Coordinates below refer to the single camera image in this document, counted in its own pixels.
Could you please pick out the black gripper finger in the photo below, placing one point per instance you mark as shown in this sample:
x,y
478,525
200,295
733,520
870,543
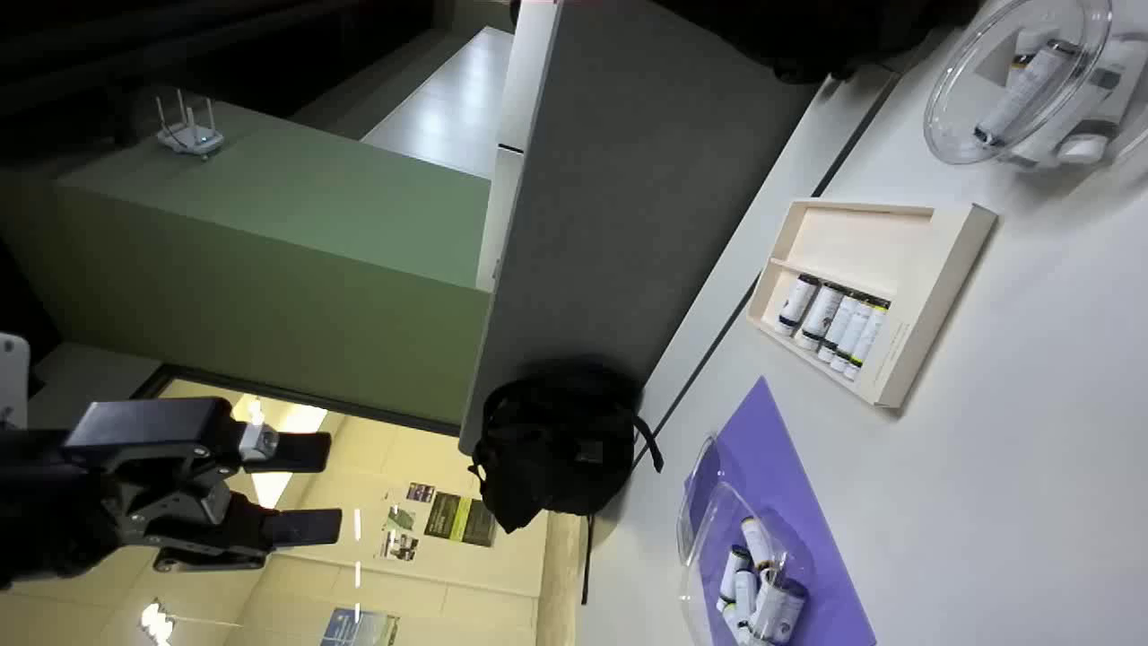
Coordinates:
x,y
292,529
287,448

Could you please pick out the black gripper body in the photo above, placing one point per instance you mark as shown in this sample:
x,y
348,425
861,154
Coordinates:
x,y
167,505

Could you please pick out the shallow wooden compartment box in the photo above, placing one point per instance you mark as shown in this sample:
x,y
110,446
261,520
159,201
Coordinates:
x,y
861,245

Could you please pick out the clear plastic bowl with bottles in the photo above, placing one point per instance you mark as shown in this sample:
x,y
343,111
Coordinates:
x,y
703,525

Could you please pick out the clear plastic bowl with tubes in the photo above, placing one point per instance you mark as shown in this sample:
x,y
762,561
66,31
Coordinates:
x,y
954,82

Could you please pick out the small blue picture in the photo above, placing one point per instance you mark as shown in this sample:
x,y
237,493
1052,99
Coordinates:
x,y
359,627

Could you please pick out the small dark poster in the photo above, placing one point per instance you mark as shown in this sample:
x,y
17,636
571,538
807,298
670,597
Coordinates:
x,y
447,517

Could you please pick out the green square column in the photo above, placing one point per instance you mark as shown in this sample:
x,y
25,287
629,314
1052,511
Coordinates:
x,y
262,239

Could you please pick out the white wifi router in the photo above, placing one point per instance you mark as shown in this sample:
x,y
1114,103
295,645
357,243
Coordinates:
x,y
188,136

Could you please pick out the grey desk partition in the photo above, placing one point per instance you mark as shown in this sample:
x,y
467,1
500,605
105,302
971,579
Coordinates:
x,y
622,216

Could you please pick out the purple mat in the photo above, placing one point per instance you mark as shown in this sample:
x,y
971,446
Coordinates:
x,y
766,452

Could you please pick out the long white tube black cap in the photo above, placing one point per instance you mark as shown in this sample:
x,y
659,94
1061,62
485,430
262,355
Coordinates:
x,y
1022,92
1096,128

